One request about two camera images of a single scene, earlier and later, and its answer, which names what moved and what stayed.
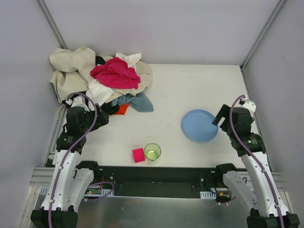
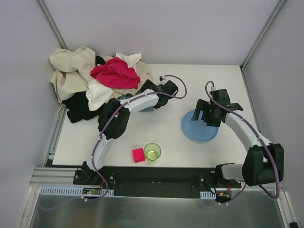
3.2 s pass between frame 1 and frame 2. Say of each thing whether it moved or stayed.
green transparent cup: stayed
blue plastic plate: stayed
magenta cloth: stayed
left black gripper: moved
